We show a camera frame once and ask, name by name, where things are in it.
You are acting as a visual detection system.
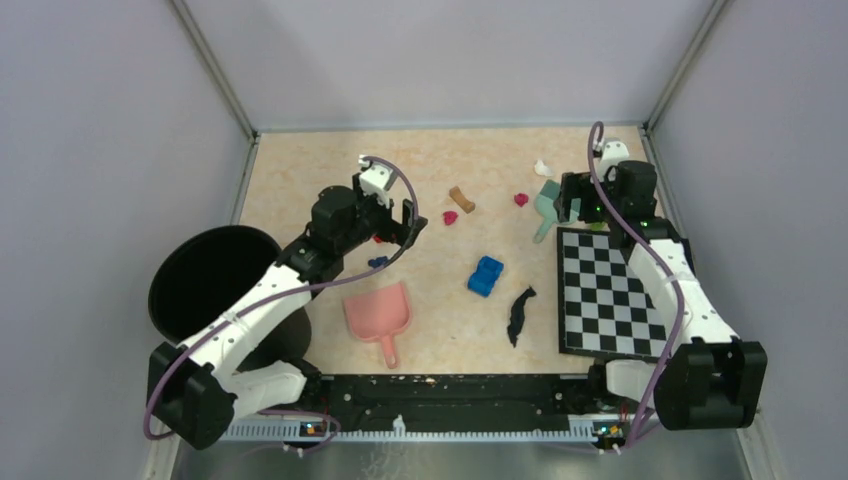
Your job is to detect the black paper scrap long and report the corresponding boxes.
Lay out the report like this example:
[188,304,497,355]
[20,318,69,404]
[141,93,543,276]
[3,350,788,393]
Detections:
[506,286,537,347]

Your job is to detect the green plastic hand brush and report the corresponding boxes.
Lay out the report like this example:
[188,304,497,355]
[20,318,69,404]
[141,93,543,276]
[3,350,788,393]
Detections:
[533,180,562,244]

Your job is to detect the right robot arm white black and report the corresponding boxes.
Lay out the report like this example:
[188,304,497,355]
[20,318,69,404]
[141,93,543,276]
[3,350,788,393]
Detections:
[554,160,768,430]

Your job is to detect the wooden arch block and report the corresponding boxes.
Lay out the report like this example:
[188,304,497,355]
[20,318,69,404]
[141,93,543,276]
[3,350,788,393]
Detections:
[448,186,476,214]

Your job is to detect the white paper scrap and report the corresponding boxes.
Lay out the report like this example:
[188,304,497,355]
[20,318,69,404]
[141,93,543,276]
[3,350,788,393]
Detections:
[533,159,554,178]

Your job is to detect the small blue paper scrap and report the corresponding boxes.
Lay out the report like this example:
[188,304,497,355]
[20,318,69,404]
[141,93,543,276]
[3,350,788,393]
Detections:
[367,256,389,269]

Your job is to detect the blue toy car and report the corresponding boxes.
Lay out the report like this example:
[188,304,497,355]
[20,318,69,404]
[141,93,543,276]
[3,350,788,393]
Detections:
[466,256,504,298]

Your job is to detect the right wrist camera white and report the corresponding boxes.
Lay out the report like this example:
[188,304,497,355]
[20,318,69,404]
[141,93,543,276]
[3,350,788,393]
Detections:
[593,138,631,177]

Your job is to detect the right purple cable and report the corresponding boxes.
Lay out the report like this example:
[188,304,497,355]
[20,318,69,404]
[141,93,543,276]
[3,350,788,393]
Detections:
[586,121,686,452]

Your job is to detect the pink plastic dustpan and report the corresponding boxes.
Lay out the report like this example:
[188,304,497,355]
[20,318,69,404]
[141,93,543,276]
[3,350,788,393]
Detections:
[342,282,412,369]

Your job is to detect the black white checkerboard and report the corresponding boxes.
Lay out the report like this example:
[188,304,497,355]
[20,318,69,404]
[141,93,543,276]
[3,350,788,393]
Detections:
[556,227,667,363]

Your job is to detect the purple cable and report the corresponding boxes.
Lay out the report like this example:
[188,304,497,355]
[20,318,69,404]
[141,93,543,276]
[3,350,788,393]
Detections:
[586,121,686,452]
[142,155,421,457]

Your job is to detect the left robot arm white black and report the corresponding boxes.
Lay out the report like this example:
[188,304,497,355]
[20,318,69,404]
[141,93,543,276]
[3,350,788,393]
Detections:
[145,186,427,449]

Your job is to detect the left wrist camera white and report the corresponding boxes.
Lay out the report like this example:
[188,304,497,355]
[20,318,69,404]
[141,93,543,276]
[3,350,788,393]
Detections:
[358,155,397,206]

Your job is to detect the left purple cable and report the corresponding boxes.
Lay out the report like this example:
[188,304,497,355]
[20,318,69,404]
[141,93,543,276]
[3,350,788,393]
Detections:
[142,155,421,457]

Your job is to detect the pink paper scrap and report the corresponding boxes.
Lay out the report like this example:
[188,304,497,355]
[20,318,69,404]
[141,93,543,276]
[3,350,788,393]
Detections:
[513,193,529,207]
[442,210,458,226]

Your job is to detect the black round trash bin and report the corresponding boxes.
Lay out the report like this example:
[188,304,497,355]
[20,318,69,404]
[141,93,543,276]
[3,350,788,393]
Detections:
[148,225,317,374]

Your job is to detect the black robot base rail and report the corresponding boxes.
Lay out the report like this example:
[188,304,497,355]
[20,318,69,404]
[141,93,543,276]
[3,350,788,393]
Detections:
[293,374,622,433]

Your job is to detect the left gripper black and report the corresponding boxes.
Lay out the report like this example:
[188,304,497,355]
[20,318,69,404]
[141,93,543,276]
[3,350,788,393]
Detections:
[337,173,427,255]

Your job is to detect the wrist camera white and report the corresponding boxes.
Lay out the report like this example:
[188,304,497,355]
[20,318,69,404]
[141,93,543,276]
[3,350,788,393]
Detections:
[593,138,631,177]
[358,155,397,206]

